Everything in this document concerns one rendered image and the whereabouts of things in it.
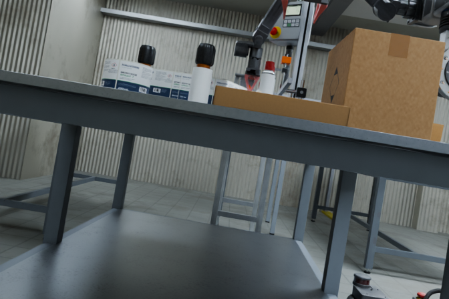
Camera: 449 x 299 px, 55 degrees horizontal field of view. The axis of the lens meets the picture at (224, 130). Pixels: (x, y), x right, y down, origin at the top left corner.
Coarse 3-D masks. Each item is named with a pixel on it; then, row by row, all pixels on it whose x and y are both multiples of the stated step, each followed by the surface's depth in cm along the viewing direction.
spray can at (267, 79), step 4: (268, 64) 158; (272, 64) 158; (268, 68) 158; (272, 68) 158; (264, 72) 158; (268, 72) 157; (272, 72) 158; (264, 76) 157; (268, 76) 157; (272, 76) 157; (264, 80) 157; (268, 80) 157; (272, 80) 157; (260, 84) 158; (264, 84) 157; (268, 84) 157; (272, 84) 158; (260, 88) 158; (264, 88) 157; (268, 88) 157; (272, 88) 158; (264, 92) 157; (268, 92) 157; (272, 92) 158
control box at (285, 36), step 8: (280, 16) 207; (288, 16) 204; (296, 16) 202; (280, 24) 207; (280, 32) 206; (288, 32) 203; (296, 32) 201; (272, 40) 209; (280, 40) 206; (288, 40) 204; (296, 40) 201
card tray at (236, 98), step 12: (216, 96) 83; (228, 96) 83; (240, 96) 83; (252, 96) 83; (264, 96) 83; (276, 96) 82; (240, 108) 83; (252, 108) 83; (264, 108) 82; (276, 108) 82; (288, 108) 82; (300, 108) 82; (312, 108) 82; (324, 108) 82; (336, 108) 82; (348, 108) 82; (312, 120) 82; (324, 120) 82; (336, 120) 82; (348, 120) 82
